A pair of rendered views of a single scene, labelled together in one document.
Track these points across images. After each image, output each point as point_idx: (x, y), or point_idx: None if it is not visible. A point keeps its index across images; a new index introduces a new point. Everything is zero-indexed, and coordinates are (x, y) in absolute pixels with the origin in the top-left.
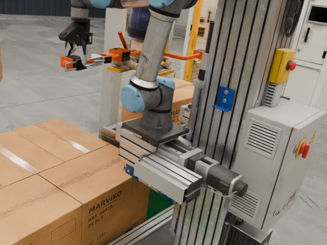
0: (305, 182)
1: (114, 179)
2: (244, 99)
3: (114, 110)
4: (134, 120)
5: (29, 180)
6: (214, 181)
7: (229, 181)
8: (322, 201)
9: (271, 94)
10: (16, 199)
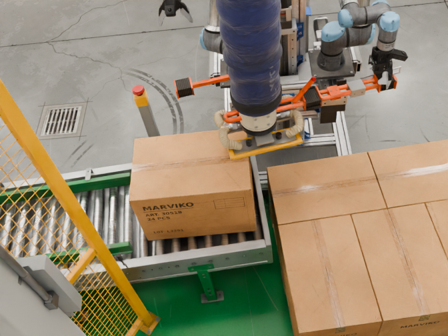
0: (35, 169)
1: (321, 165)
2: None
3: None
4: (342, 73)
5: (398, 200)
6: None
7: (327, 21)
8: (69, 143)
9: None
10: (418, 181)
